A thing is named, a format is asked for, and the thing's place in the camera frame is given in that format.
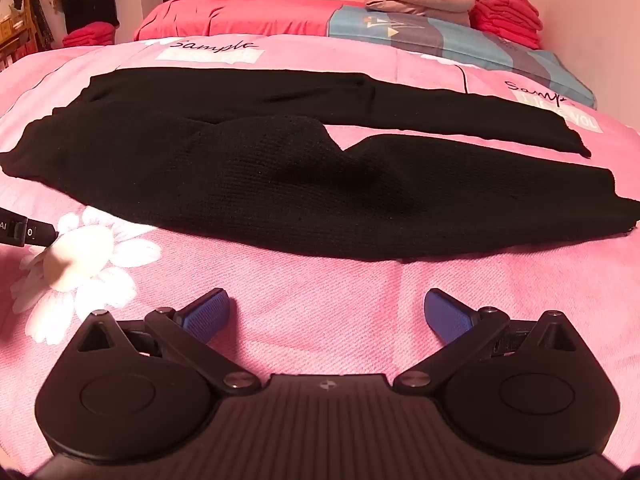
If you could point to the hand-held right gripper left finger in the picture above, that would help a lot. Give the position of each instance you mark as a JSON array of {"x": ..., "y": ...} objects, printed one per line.
[{"x": 207, "y": 312}]

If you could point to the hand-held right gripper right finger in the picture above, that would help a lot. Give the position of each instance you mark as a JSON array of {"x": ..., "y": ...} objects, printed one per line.
[{"x": 445, "y": 315}]

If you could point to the black knit pants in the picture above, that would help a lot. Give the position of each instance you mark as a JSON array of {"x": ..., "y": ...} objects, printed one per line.
[{"x": 250, "y": 185}]

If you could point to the pink flower printed blanket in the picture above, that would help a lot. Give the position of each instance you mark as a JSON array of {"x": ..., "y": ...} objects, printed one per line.
[{"x": 325, "y": 300}]

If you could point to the wooden rack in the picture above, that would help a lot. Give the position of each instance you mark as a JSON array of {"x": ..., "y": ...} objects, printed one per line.
[{"x": 17, "y": 30}]

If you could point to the red folded cloth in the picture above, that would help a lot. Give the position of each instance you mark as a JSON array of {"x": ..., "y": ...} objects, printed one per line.
[{"x": 90, "y": 36}]

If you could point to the blue and grey pillow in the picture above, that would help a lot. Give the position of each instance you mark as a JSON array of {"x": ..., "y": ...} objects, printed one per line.
[{"x": 450, "y": 42}]

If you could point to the red duvet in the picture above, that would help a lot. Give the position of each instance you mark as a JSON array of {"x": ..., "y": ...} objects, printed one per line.
[{"x": 240, "y": 12}]

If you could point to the folded red blanket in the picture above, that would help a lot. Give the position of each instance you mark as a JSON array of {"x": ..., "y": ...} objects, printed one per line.
[{"x": 507, "y": 15}]

